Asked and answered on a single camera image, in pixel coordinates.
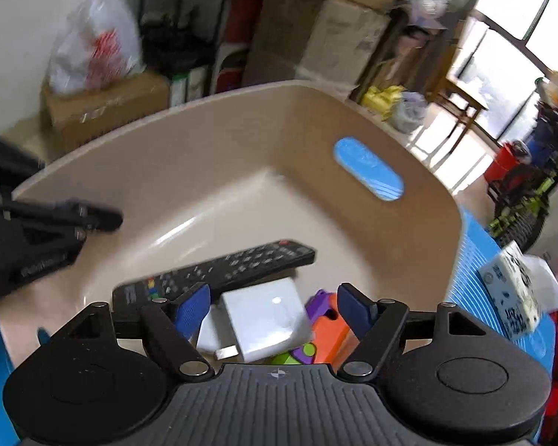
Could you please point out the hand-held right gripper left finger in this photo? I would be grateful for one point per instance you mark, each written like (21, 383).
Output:
(193, 309)

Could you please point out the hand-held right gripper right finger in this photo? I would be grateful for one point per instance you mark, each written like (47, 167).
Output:
(355, 309)

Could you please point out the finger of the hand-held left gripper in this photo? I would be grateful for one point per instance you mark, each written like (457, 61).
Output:
(9, 153)
(74, 213)

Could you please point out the purple and orange toy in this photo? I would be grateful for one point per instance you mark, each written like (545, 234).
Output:
(335, 334)

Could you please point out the wide black remote control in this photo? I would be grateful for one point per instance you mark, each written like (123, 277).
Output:
(242, 267)

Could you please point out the white charger with prongs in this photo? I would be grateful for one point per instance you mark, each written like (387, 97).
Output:
(260, 320)

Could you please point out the green toy piece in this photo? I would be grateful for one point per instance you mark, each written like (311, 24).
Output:
(286, 357)

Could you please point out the beige plastic storage bin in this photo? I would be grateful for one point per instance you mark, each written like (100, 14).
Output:
(204, 172)

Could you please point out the blue silicone mat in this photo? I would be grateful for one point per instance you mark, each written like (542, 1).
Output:
(469, 265)

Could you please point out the red print plastic bag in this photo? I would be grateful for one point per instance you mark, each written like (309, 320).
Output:
(93, 46)

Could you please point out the printed tissue pack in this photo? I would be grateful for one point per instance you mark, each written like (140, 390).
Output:
(516, 288)

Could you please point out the green and black bicycle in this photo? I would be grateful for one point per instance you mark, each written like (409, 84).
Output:
(530, 204)

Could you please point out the grey plastic bag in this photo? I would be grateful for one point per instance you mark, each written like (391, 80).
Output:
(409, 111)

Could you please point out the red bucket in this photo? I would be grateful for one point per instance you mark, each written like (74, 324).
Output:
(500, 162)

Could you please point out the yellow bag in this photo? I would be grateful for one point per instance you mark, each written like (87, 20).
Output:
(381, 100)

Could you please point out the black metal cart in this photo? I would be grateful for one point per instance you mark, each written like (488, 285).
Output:
(186, 23)

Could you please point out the wooden chair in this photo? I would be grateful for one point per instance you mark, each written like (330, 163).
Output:
(460, 102)

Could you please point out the plain cardboard box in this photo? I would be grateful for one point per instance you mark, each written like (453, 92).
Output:
(316, 42)

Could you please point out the window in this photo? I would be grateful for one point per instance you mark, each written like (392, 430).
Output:
(507, 32)

